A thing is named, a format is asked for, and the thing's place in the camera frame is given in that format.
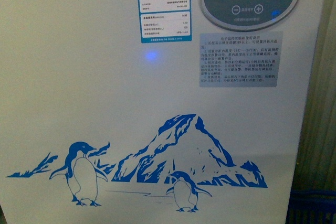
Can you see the white chest freezer blue rim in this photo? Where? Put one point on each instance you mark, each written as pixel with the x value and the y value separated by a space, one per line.
pixel 98 127

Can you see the grey instruction sticker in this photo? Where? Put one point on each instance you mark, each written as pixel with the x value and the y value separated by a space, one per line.
pixel 233 60

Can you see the blue energy label sticker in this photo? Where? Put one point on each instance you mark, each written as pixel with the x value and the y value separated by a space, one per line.
pixel 165 20

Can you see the blue plastic crate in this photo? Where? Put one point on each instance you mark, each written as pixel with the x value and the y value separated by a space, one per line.
pixel 311 206

